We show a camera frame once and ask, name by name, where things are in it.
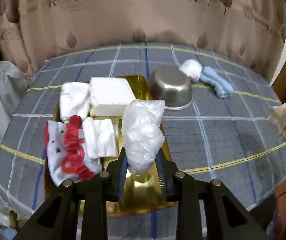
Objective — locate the white fluffy rolled towel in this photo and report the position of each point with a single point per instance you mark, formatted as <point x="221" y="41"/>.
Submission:
<point x="191" y="68"/>

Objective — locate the cream cloth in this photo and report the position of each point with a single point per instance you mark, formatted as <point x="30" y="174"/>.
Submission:
<point x="280" y="117"/>

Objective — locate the small clear plastic bag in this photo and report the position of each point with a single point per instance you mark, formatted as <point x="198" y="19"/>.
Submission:
<point x="143" y="132"/>

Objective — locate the light blue rolled towel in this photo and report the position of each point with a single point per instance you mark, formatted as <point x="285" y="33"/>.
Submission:
<point x="216" y="83"/>

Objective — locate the red and white star-print cloth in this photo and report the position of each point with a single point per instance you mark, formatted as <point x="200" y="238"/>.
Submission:
<point x="73" y="145"/>

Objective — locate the white cloth yellow edge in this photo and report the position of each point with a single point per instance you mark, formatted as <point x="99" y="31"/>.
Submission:
<point x="100" y="137"/>

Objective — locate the beige leaf-print curtain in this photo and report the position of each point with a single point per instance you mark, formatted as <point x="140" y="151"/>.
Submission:
<point x="133" y="12"/>

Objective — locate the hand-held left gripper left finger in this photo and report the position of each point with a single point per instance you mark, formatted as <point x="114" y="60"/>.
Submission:
<point x="123" y="171"/>

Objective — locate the stainless steel bowl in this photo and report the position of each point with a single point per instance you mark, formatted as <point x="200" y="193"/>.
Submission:
<point x="173" y="85"/>

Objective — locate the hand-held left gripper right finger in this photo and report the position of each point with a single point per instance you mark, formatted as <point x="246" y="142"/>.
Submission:
<point x="161" y="171"/>

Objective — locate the white towel with gold print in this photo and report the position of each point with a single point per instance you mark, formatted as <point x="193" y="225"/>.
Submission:
<point x="73" y="102"/>

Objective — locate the gold and red tin box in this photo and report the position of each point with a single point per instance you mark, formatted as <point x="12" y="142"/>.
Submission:
<point x="141" y="192"/>

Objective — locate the white foam block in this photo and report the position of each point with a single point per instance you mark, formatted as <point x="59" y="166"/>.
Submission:
<point x="110" y="92"/>

